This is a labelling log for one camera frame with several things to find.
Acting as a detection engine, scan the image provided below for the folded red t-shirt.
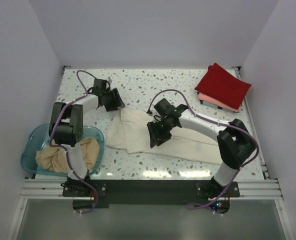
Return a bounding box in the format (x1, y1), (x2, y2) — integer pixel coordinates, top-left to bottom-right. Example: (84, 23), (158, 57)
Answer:
(194, 63), (252, 109)

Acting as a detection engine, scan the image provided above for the teal plastic basket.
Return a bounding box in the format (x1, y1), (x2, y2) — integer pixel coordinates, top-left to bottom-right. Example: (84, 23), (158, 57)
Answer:
(20, 123), (105, 177)

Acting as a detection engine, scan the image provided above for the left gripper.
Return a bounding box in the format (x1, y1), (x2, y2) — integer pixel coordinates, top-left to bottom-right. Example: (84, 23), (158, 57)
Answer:
(102, 88), (125, 112)

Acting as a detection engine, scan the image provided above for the tan t-shirt in basket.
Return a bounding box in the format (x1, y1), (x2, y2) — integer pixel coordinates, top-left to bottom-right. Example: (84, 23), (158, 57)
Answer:
(35, 137), (100, 173)

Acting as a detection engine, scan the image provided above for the aluminium frame rail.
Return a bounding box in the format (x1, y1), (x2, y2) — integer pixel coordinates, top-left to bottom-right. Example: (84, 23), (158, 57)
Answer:
(19, 179), (66, 200)

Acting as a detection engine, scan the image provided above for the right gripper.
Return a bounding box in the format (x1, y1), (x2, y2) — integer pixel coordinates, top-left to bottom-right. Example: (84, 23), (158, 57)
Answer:
(148, 118), (176, 148)

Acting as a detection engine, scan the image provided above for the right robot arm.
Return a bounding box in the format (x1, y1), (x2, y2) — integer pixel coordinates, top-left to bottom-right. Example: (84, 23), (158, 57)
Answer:
(147, 98), (258, 197)

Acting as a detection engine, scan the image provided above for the folded pink t-shirt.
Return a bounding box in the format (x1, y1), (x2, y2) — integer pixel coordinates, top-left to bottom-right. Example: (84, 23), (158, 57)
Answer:
(197, 92), (241, 113)

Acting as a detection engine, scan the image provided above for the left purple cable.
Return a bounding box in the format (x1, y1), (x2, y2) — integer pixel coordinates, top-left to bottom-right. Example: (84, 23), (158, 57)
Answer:
(48, 69), (100, 215)

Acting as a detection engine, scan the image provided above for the cream white t-shirt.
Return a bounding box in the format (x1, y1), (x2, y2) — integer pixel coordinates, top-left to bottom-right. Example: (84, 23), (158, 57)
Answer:
(106, 107), (222, 165)

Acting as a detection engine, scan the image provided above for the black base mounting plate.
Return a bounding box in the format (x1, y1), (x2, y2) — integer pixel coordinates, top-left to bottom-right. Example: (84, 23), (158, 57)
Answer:
(61, 178), (241, 211)

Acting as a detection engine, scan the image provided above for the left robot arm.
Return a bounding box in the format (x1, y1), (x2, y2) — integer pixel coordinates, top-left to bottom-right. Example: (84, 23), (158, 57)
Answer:
(48, 79), (125, 196)

